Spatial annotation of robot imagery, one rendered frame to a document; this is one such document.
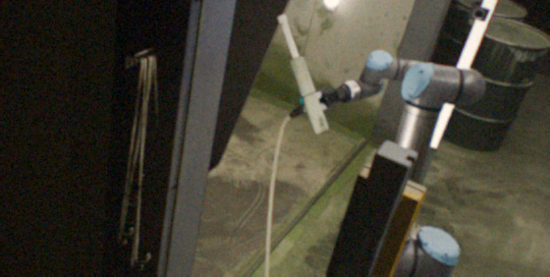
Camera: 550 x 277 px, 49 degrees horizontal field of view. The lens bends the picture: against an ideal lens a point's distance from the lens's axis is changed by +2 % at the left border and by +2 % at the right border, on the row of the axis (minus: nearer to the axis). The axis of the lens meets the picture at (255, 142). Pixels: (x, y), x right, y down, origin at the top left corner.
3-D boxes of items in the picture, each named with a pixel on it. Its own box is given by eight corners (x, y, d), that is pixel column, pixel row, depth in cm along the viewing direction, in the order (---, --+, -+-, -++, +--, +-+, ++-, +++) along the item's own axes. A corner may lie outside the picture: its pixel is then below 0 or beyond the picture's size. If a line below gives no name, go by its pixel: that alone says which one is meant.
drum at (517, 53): (427, 110, 505) (467, 9, 459) (498, 129, 497) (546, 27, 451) (426, 142, 455) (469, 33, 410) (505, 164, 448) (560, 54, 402)
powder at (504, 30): (467, 14, 459) (468, 12, 458) (542, 31, 452) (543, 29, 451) (470, 36, 413) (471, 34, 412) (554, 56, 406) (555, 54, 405)
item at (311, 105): (306, 140, 249) (332, 129, 228) (297, 143, 247) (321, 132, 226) (268, 32, 252) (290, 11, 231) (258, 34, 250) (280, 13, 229)
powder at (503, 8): (532, 11, 495) (533, 10, 495) (511, 24, 456) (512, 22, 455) (468, -10, 520) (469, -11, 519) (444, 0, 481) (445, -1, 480)
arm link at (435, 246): (452, 295, 206) (469, 256, 197) (404, 289, 204) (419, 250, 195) (438, 263, 219) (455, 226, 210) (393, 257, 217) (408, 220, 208)
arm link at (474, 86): (506, 75, 179) (421, 58, 245) (465, 69, 178) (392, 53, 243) (496, 113, 181) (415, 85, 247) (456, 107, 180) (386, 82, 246)
